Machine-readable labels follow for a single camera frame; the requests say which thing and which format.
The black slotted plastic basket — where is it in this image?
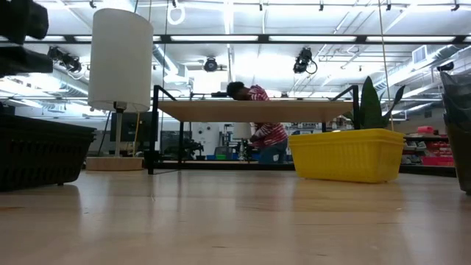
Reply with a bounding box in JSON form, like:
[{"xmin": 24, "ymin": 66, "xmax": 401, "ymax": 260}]
[
  {"xmin": 0, "ymin": 124, "xmax": 96, "ymax": 192},
  {"xmin": 0, "ymin": 113, "xmax": 96, "ymax": 134}
]

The yellow ribbed plastic basket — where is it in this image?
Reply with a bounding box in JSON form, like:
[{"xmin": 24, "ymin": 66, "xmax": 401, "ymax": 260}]
[{"xmin": 288, "ymin": 128, "xmax": 406, "ymax": 184}]

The shelf with red bins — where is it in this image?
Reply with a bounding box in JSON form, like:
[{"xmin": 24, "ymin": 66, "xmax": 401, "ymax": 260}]
[{"xmin": 400, "ymin": 126, "xmax": 457, "ymax": 167}]

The black double ceiling spotlight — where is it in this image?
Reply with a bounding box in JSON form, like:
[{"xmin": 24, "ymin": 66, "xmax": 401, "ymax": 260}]
[{"xmin": 46, "ymin": 46, "xmax": 82, "ymax": 74}]

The white shade table lamp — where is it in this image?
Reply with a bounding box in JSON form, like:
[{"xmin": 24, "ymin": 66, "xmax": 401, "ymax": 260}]
[{"xmin": 85, "ymin": 7, "xmax": 155, "ymax": 172}]

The black monitor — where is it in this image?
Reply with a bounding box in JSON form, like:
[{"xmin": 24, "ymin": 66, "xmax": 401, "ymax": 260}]
[{"xmin": 110, "ymin": 112, "xmax": 159, "ymax": 143}]

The yellow thin pole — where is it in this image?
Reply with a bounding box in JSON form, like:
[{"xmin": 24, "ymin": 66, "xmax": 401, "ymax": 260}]
[{"xmin": 132, "ymin": 112, "xmax": 141, "ymax": 158}]

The white background appliance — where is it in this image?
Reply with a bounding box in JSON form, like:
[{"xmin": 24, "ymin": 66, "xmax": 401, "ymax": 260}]
[{"xmin": 191, "ymin": 122, "xmax": 222, "ymax": 156}]

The black ceiling track beam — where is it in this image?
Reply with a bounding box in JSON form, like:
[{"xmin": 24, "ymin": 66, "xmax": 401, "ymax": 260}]
[{"xmin": 21, "ymin": 34, "xmax": 471, "ymax": 45}]

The small background white lamp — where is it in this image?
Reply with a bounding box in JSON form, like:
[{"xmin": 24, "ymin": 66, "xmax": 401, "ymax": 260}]
[{"xmin": 232, "ymin": 122, "xmax": 253, "ymax": 162}]

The person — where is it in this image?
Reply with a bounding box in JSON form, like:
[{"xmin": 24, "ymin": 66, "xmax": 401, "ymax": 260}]
[{"xmin": 226, "ymin": 81, "xmax": 290, "ymax": 165}]

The green snake plant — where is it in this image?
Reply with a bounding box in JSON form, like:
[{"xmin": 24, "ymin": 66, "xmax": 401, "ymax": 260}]
[{"xmin": 341, "ymin": 76, "xmax": 406, "ymax": 130}]

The black background table edge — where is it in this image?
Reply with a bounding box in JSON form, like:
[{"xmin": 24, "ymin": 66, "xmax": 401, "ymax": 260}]
[{"xmin": 399, "ymin": 165, "xmax": 457, "ymax": 178}]

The white hanging ring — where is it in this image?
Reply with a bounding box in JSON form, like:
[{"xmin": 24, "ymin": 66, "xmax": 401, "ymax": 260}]
[{"xmin": 167, "ymin": 2, "xmax": 187, "ymax": 26}]

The wooden shelf with black frame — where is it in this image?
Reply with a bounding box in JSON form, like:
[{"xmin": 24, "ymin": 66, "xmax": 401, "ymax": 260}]
[{"xmin": 146, "ymin": 84, "xmax": 361, "ymax": 176}]

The thin hanging cord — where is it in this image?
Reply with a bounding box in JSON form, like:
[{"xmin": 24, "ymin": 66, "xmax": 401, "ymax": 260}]
[{"xmin": 378, "ymin": 0, "xmax": 394, "ymax": 132}]

